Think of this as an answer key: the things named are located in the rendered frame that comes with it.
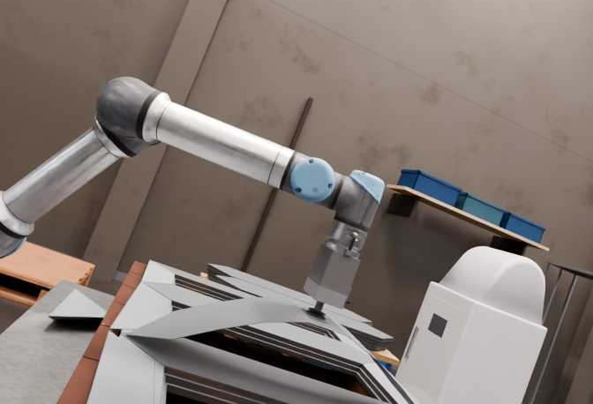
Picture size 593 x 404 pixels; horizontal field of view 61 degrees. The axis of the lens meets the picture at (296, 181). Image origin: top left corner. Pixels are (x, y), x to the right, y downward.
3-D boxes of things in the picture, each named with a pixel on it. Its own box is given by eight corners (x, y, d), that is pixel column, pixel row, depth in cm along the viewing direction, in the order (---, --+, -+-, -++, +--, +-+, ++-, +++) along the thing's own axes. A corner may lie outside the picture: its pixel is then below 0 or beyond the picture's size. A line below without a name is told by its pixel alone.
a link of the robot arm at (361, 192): (348, 169, 109) (385, 183, 108) (328, 217, 108) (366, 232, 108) (350, 165, 101) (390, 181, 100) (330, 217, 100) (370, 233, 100)
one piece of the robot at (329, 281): (381, 249, 101) (351, 326, 100) (364, 242, 109) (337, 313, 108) (338, 231, 98) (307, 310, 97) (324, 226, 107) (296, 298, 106)
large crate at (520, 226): (517, 239, 547) (522, 224, 548) (540, 244, 514) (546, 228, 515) (483, 225, 536) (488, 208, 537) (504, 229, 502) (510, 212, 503)
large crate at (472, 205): (478, 223, 535) (484, 206, 536) (499, 228, 500) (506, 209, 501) (440, 206, 523) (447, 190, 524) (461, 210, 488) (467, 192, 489)
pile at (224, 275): (364, 329, 235) (368, 317, 235) (399, 361, 196) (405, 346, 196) (201, 272, 218) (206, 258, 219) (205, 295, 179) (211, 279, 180)
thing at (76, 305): (113, 304, 166) (118, 293, 166) (92, 346, 128) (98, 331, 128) (76, 293, 163) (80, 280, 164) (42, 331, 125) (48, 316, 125)
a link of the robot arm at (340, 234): (359, 229, 109) (374, 235, 101) (351, 250, 108) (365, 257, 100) (328, 217, 107) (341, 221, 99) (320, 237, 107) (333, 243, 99)
